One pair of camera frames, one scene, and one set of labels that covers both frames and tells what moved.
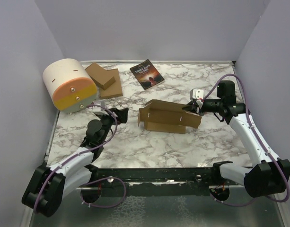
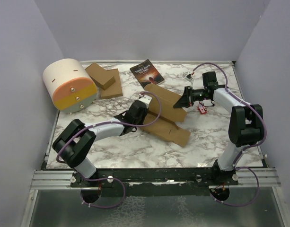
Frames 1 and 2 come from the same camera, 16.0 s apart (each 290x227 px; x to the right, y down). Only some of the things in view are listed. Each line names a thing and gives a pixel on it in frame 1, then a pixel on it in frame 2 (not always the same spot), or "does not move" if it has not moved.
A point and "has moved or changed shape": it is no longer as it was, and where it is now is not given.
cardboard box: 167,117 has moved or changed shape
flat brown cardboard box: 115,90 does not move
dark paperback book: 147,74 does not move
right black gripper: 193,107 to 184,101
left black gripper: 122,114 to 144,115
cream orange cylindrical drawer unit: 70,84 does not move
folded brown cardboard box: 103,78 does not move
